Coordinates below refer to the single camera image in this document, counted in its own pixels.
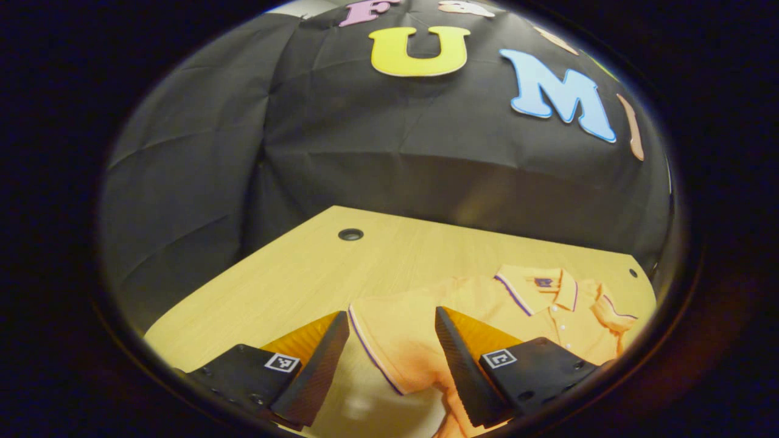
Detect black backdrop cloth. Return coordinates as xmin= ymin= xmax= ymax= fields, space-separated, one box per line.
xmin=100 ymin=0 xmax=673 ymax=335

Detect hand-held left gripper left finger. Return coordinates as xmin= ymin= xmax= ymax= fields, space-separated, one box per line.
xmin=173 ymin=310 xmax=351 ymax=428

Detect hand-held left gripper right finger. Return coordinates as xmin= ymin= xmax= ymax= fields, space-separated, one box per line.
xmin=435 ymin=305 xmax=609 ymax=429

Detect orange T-shirt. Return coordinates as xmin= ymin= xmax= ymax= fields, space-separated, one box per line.
xmin=348 ymin=263 xmax=640 ymax=438

